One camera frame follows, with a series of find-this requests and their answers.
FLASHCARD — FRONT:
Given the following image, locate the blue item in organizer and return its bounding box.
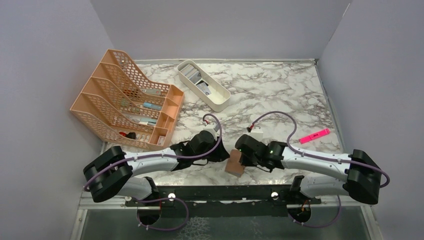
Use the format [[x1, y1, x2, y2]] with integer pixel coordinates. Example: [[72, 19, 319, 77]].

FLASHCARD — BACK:
[[142, 102, 162, 111]]

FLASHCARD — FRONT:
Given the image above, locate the black mounting rail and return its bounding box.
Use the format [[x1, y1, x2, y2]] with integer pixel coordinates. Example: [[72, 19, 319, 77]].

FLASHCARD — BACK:
[[125, 184, 321, 218]]

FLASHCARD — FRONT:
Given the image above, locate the pink highlighter marker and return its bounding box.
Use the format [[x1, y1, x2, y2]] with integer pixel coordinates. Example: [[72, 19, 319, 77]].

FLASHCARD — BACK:
[[299, 128, 331, 144]]

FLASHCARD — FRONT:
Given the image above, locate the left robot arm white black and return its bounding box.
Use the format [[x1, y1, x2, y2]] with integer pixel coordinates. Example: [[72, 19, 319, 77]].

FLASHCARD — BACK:
[[83, 130, 230, 206]]

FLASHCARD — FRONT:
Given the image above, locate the stack of credit cards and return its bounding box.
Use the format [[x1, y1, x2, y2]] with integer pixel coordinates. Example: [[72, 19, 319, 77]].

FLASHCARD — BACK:
[[180, 64, 212, 96]]

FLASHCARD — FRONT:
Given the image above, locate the red black item in organizer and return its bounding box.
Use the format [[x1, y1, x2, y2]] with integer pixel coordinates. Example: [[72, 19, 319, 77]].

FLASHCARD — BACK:
[[119, 131, 137, 140]]

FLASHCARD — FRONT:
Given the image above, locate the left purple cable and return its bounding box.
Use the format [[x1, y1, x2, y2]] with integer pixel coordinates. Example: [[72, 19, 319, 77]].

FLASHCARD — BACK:
[[82, 113, 223, 232]]

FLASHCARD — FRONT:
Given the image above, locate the orange mesh file organizer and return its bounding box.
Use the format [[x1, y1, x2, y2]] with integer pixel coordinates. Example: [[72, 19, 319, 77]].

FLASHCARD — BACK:
[[70, 49, 184, 151]]

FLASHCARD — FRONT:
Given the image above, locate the white oblong plastic tray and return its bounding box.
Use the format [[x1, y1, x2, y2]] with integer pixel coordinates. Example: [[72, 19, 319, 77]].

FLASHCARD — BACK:
[[176, 60, 231, 112]]

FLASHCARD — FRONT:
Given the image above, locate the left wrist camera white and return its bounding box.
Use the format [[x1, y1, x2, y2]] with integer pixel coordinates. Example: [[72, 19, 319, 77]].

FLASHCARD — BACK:
[[203, 122, 220, 140]]

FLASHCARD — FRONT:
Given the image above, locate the brown leather card holder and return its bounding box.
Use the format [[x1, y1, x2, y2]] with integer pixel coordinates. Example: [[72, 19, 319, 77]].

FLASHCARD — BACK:
[[224, 149, 245, 178]]

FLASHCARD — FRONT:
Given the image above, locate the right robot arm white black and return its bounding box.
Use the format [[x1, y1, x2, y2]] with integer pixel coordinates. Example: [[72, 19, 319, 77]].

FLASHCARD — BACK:
[[235, 134, 383, 205]]

